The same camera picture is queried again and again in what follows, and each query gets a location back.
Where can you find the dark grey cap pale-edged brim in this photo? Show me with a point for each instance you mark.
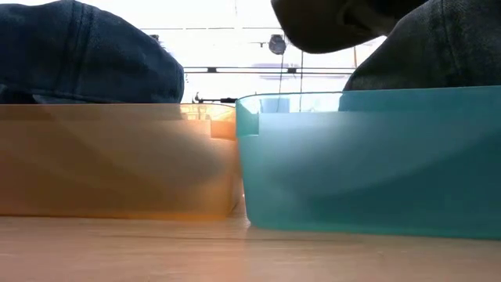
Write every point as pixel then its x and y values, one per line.
pixel 325 27

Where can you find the green cutting board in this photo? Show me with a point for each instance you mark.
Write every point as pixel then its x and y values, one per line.
pixel 372 176

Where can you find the orange cutting board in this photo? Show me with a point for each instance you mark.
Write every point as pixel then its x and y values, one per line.
pixel 98 176

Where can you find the long ceiling light bar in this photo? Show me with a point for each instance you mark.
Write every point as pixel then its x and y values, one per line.
pixel 211 70

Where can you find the blue denim cap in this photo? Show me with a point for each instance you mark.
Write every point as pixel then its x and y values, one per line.
pixel 78 51

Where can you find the black aluminium rig frame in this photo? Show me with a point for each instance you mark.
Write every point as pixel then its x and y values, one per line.
pixel 219 100

